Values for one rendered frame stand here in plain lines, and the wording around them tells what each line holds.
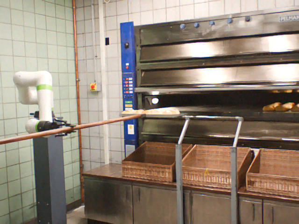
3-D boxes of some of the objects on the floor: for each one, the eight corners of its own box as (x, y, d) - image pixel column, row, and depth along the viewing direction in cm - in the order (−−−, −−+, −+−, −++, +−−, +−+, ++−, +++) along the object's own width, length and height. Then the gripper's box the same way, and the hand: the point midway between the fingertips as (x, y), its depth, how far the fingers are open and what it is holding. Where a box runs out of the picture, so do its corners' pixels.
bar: (127, 227, 369) (123, 114, 360) (251, 252, 306) (250, 116, 297) (109, 238, 342) (104, 116, 333) (241, 269, 279) (239, 120, 270)
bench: (114, 210, 418) (112, 162, 413) (351, 253, 298) (352, 185, 294) (83, 227, 369) (80, 173, 365) (351, 287, 250) (352, 207, 245)
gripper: (51, 115, 247) (78, 116, 236) (52, 137, 249) (79, 140, 237) (43, 116, 241) (70, 117, 229) (44, 139, 242) (71, 141, 231)
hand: (71, 128), depth 235 cm, fingers closed on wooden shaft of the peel, 3 cm apart
